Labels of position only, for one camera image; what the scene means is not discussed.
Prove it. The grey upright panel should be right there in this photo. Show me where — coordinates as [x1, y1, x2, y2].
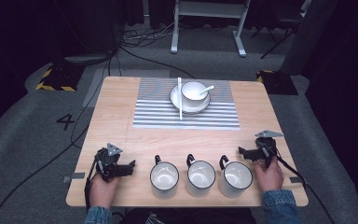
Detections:
[280, 0, 340, 77]

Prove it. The left hand-held gripper black cable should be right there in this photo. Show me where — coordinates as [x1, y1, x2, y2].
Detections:
[84, 155, 104, 213]

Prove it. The long black floor cable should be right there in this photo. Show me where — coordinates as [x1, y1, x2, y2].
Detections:
[0, 46, 122, 224]

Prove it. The bundle of black floor cables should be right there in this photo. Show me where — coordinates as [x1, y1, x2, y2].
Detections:
[117, 18, 181, 50]

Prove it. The grey tape piece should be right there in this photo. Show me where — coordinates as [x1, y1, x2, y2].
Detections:
[62, 172, 87, 184]
[289, 175, 306, 185]

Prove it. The white mug black rim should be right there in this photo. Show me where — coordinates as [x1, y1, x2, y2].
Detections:
[218, 154, 255, 200]
[149, 154, 180, 201]
[185, 153, 217, 199]

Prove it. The black block yellow striped edge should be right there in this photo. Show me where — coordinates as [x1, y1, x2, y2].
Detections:
[34, 63, 86, 93]
[255, 69, 299, 96]

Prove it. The white saucer plate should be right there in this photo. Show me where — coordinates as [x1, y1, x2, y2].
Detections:
[169, 84, 212, 115]

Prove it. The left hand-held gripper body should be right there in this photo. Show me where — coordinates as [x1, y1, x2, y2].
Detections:
[93, 142, 129, 183]

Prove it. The person's dark clothed lap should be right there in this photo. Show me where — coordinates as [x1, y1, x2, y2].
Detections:
[111, 206, 257, 224]

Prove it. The grey flat base plate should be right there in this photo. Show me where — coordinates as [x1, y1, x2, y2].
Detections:
[62, 52, 117, 66]

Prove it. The white metal table frame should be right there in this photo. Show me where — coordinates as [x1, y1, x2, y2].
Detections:
[170, 0, 253, 59]

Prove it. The person's left hand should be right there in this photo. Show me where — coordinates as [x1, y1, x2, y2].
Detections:
[89, 173, 121, 210]

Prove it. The right hand-held gripper black cable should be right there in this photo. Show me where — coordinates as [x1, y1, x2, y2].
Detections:
[258, 141, 336, 224]

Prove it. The grey striped placemat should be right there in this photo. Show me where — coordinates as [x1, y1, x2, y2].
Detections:
[131, 77, 241, 130]

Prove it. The hand-held gripper black cable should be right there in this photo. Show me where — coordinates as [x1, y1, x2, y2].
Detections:
[84, 155, 104, 213]
[258, 141, 336, 224]

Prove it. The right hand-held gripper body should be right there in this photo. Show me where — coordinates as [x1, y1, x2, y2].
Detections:
[254, 129, 285, 164]

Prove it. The person's right hand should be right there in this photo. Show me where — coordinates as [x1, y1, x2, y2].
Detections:
[254, 156, 285, 193]

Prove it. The black folding stand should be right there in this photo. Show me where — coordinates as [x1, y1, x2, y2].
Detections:
[251, 12, 306, 60]

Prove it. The white spoon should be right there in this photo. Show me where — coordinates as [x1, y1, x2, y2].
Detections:
[199, 85, 216, 96]

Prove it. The white chopstick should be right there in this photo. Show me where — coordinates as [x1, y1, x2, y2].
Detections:
[178, 77, 184, 121]

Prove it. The white bowl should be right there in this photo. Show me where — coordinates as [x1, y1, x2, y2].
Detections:
[180, 80, 210, 108]

